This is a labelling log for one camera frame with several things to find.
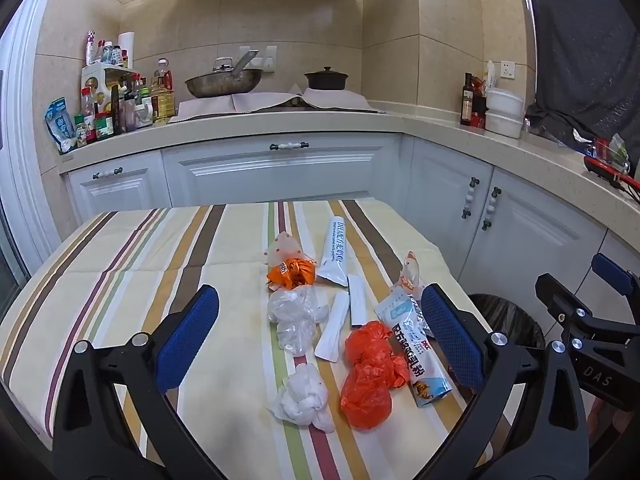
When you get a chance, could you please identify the white plastic container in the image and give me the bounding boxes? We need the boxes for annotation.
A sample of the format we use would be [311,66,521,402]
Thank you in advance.
[486,87,525,116]
[485,111,524,139]

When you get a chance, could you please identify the dark cloth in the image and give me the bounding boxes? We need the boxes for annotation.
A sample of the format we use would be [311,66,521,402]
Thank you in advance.
[520,0,640,150]

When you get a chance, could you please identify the knotted white plastic bag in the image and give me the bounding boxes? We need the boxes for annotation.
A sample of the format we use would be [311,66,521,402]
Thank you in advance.
[267,362,335,433]

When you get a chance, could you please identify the dark trash bin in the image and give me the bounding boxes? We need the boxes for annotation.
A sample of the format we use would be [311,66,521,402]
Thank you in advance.
[467,294,547,352]

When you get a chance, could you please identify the yellow cooking oil bottle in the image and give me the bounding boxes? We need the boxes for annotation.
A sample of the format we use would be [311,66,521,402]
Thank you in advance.
[151,58,177,126]

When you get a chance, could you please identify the beige stove cover cloth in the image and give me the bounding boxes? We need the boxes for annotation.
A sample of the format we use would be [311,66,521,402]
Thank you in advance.
[167,87,387,124]

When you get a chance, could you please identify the small orange white wrapper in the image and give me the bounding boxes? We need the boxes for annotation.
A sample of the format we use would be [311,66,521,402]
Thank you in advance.
[398,251,423,293]

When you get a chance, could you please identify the blue white milk powder pouch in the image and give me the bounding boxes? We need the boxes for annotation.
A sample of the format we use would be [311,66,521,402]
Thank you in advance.
[391,310,453,407]

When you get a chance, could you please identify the red label jar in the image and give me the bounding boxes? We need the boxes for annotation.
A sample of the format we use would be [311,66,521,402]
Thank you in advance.
[470,76,489,131]

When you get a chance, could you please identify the long white pouch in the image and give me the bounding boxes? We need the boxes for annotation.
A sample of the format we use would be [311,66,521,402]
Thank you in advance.
[315,215,353,288]

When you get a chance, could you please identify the group of condiment bottles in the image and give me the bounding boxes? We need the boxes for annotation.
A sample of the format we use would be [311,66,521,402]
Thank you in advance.
[74,30,153,149]

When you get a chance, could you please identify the small white cabinet door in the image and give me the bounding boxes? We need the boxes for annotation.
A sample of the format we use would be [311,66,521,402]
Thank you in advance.
[67,152,170,222]

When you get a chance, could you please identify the wide white cabinet drawer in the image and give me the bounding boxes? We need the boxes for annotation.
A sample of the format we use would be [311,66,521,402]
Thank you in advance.
[162,134,404,207]

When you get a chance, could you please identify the orange snack wrapper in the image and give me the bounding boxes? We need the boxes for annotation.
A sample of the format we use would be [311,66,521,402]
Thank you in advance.
[266,256,317,291]

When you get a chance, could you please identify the clear orange-dotted wrapper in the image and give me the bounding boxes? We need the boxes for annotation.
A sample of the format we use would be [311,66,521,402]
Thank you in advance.
[263,231,306,267]

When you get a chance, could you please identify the striped tablecloth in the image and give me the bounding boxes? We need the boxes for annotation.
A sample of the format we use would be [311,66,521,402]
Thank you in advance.
[0,199,503,480]

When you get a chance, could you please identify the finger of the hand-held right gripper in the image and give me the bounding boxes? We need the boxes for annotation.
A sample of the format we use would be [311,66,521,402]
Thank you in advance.
[591,253,640,302]
[534,273,601,332]

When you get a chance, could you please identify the white spice rack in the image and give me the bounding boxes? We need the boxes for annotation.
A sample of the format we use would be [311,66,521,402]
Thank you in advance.
[80,62,144,136]

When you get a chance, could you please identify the white paper roll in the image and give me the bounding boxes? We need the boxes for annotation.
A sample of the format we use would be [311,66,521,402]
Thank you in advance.
[118,31,137,68]

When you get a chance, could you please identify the blue white packet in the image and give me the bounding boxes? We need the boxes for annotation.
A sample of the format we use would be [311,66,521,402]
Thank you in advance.
[44,97,77,156]

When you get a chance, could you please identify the black lidded pot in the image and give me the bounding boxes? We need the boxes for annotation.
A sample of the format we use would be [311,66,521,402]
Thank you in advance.
[304,66,351,92]

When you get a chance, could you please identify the white double wall socket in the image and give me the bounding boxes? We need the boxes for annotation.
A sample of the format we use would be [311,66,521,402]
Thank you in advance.
[239,45,277,74]

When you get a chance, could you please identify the white sachet strip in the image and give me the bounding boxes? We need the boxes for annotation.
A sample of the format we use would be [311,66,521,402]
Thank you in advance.
[315,292,349,363]
[347,275,369,326]

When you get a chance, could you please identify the light blue patterned packet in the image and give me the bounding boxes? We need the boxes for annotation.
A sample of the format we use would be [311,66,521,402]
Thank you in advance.
[375,287,427,333]

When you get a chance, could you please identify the beige kitchen countertop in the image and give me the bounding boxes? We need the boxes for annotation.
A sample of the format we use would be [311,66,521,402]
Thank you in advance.
[59,105,640,241]

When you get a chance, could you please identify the red rack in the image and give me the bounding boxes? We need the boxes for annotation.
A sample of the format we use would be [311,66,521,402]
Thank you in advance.
[584,135,640,204]

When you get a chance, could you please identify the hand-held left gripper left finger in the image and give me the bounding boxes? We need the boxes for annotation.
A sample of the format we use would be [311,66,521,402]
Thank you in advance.
[52,284,226,480]

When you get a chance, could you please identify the white door frame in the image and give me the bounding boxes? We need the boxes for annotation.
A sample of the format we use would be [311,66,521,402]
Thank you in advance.
[0,0,63,281]

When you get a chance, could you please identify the steel wok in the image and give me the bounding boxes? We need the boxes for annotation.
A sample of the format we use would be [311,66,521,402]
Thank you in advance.
[185,50,264,99]

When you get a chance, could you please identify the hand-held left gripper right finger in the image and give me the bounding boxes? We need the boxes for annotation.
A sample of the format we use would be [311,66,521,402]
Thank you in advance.
[420,283,594,480]

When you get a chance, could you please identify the clear plastic bag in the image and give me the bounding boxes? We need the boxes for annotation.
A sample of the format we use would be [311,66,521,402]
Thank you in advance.
[266,287,328,357]

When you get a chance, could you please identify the orange plastic bag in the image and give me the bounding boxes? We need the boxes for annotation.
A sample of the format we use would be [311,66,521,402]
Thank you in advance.
[340,321,411,431]

